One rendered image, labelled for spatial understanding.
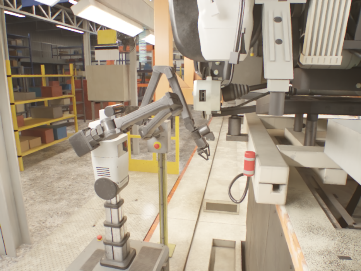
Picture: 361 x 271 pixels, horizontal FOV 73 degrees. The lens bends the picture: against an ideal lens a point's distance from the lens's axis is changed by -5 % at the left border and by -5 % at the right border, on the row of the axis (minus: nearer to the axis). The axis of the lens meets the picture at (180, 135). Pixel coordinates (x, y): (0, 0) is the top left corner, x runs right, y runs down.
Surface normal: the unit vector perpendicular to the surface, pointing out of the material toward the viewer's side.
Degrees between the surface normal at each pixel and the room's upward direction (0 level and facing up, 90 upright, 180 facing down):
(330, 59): 106
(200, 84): 72
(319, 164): 90
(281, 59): 57
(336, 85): 90
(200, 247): 0
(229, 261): 0
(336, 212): 0
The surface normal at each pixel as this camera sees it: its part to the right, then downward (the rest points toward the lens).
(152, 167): -0.20, 0.22
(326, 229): 0.00, -0.97
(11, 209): 0.98, 0.04
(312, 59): -0.19, 0.48
